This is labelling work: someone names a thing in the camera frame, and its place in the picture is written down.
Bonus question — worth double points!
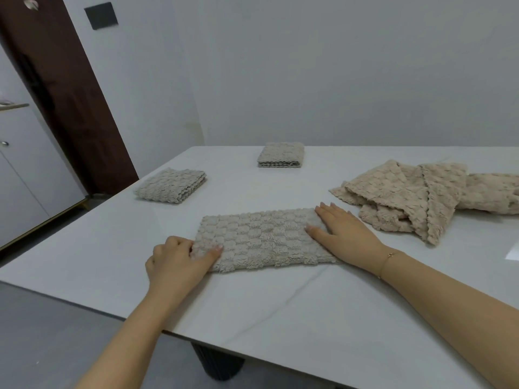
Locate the person's left forearm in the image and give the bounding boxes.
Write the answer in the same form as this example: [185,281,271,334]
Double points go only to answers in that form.
[75,287,185,389]

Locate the thin gold bracelet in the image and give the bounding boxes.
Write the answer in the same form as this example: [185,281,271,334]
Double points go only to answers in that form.
[377,250,406,280]

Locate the dark brown wooden door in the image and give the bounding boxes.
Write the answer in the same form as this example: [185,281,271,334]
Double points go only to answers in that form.
[0,0,139,196]

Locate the person's left hand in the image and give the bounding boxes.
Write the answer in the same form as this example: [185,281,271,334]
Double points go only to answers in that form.
[145,236,224,306]

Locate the person's right forearm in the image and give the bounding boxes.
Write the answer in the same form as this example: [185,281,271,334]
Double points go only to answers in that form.
[379,251,519,389]

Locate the blue-grey fluffy towel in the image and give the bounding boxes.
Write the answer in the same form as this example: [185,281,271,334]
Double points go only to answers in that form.
[190,207,340,275]

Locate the white glossy table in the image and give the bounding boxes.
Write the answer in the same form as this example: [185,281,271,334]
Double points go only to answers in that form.
[0,145,519,389]

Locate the person's right hand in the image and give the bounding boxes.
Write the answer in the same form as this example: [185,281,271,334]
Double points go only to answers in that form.
[304,201,392,277]

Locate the black wall switch panel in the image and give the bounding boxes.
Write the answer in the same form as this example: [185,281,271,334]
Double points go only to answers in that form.
[84,2,119,31]

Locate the taupe fluffy towel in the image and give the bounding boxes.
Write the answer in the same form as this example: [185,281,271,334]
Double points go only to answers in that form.
[134,167,208,205]
[257,142,305,169]

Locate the white cabinet with wooden base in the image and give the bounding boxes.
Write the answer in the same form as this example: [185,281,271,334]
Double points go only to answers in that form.
[0,44,91,252]

